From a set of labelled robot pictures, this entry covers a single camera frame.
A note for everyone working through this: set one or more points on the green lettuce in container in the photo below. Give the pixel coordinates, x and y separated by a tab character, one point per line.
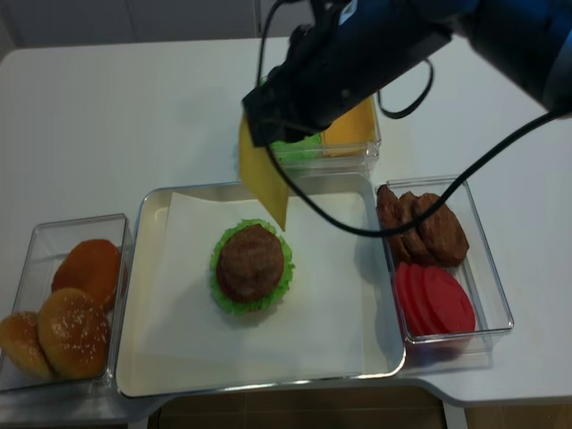
307	149

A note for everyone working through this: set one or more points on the brown patty left in container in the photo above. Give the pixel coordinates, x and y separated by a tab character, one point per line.
389	213

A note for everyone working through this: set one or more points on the green lettuce leaf on burger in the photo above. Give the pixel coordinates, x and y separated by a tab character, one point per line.
235	308

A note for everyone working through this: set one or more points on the brown patty on burger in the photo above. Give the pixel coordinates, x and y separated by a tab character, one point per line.
250	264

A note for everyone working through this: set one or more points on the sesame bun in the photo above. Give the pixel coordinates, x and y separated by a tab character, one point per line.
20	343
74	334

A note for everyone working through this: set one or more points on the clear plastic bun container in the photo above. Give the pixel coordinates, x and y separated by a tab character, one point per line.
49	245

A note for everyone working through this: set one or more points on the red tomato slice middle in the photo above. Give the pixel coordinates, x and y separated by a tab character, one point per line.
417	292

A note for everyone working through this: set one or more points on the white metal serving tray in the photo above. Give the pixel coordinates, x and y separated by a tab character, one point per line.
140	375

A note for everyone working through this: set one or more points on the sesame top bun left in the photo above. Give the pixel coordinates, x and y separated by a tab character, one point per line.
20	343

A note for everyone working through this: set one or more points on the clear lettuce and cheese container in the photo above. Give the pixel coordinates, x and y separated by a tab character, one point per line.
325	163

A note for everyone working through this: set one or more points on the yellow cheese slice stack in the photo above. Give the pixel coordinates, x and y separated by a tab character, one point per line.
350	134

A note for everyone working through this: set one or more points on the red tomato slice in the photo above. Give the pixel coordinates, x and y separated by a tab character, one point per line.
417	292
447	301
401	280

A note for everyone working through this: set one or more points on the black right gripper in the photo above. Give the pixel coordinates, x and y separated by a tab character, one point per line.
351	52

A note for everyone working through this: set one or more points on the orange bottom bun in container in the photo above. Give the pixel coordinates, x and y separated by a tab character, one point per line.
93	267

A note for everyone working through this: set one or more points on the sesame top bun right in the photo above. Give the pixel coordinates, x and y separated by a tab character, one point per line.
74	334

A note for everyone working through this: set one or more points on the red tomato slice right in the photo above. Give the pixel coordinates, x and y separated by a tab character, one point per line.
447	301

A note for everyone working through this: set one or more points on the brown patty right in container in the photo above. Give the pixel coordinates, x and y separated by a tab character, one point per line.
444	237

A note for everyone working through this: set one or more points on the red tomato slice left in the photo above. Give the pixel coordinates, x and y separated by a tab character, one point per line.
401	280

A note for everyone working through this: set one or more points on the clear patty and tomato container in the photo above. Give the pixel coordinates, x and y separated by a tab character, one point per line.
478	277

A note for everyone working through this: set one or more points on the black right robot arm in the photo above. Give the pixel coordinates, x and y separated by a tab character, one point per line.
529	42

